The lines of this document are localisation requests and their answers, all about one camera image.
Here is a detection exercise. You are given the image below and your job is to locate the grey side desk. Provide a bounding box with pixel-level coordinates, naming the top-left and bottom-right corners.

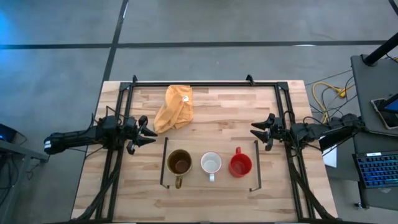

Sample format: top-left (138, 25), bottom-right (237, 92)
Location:
top-left (350, 54), bottom-right (398, 211)

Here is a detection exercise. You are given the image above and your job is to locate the phone in tan case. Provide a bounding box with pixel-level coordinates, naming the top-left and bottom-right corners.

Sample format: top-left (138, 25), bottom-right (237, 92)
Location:
top-left (370, 98), bottom-right (398, 131)

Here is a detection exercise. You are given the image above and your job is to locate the white mug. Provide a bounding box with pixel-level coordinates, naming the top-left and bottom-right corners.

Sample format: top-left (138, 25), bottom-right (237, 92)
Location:
top-left (200, 151), bottom-right (223, 183)

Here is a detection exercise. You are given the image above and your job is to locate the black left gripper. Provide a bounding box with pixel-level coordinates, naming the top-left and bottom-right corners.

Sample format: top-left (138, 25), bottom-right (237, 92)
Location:
top-left (124, 115), bottom-right (159, 156)

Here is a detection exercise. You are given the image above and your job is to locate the yellow cable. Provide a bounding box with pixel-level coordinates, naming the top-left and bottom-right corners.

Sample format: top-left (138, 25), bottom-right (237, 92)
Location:
top-left (312, 81), bottom-right (348, 124)

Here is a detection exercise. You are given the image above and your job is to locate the black aluminium table frame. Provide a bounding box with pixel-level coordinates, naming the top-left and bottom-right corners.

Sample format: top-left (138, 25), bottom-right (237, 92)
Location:
top-left (74, 74), bottom-right (336, 223)

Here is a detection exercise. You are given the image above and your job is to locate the white paper sheet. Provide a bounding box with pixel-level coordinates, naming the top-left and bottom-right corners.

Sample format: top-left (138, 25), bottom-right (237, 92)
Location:
top-left (322, 146), bottom-right (338, 168)

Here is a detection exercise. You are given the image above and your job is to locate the blue lit device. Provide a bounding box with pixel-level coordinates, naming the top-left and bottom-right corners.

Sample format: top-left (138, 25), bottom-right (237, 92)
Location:
top-left (0, 123), bottom-right (19, 144)

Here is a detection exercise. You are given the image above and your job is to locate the backlit laptop keyboard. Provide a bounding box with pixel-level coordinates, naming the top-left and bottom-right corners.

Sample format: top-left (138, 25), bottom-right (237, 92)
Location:
top-left (352, 151), bottom-right (398, 189)

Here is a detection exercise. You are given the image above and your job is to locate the brown glazed mug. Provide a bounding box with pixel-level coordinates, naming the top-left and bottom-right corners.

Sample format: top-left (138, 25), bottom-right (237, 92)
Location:
top-left (166, 149), bottom-right (193, 190)

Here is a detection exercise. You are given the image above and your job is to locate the black pole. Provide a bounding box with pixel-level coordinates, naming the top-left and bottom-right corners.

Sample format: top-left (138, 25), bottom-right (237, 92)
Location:
top-left (363, 32), bottom-right (398, 67)

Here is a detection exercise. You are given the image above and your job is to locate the wooden shelf with black legs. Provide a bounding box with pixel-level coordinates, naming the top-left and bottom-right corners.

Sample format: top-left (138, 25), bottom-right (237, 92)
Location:
top-left (160, 136), bottom-right (263, 193)

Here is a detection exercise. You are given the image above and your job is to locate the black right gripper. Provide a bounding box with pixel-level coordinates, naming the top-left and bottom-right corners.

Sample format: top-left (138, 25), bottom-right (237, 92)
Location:
top-left (249, 113), bottom-right (287, 152)

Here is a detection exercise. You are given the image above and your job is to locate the grey metal cart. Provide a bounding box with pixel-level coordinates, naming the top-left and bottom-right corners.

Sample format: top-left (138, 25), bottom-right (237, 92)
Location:
top-left (0, 139), bottom-right (50, 224)

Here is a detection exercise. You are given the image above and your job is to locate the black cable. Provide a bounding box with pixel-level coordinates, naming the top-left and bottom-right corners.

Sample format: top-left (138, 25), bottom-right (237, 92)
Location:
top-left (337, 75), bottom-right (358, 110)

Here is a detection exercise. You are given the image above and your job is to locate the orange cloth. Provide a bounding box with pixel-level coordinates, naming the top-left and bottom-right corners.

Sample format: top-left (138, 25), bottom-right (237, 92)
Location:
top-left (153, 85), bottom-right (194, 134)

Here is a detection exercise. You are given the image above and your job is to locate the red mug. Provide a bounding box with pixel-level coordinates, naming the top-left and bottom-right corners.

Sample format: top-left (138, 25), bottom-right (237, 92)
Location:
top-left (228, 146), bottom-right (253, 179)

